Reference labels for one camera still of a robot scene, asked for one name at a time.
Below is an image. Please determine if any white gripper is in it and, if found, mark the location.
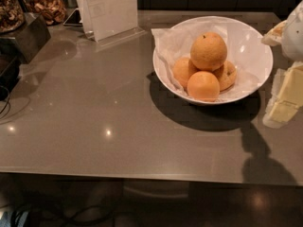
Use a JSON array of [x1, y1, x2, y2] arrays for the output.
[[261, 0, 303, 129]]

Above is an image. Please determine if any orange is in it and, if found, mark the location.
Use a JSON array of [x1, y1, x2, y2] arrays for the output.
[[172, 57, 198, 89], [213, 61, 237, 91], [187, 71, 220, 102], [190, 32, 227, 71]]

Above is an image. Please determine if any white ceramic bowl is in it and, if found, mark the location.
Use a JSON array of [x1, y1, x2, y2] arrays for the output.
[[152, 15, 274, 106]]

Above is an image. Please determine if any white paper liner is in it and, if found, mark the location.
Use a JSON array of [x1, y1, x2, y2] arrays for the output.
[[151, 18, 269, 103]]

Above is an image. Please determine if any clear acrylic sign holder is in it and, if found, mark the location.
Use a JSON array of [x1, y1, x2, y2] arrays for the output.
[[77, 0, 144, 44]]

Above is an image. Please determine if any smartphone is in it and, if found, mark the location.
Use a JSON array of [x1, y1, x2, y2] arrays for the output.
[[63, 9, 82, 26]]

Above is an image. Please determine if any jar of dried fruit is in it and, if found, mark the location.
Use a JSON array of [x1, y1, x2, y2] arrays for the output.
[[21, 0, 66, 26]]

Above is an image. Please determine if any dark metal box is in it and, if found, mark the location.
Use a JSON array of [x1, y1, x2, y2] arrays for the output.
[[0, 12, 51, 64]]

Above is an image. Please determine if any black appliance left edge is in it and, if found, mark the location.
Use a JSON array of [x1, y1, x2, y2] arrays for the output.
[[0, 53, 22, 101]]

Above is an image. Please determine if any glass jar of nuts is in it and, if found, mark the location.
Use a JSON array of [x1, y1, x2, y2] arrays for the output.
[[0, 0, 25, 33]]

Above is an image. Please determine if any blue object on floor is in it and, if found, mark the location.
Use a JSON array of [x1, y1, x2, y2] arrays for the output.
[[0, 211, 29, 227]]

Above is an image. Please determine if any black cable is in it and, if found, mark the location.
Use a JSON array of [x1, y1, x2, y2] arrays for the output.
[[0, 84, 12, 115]]

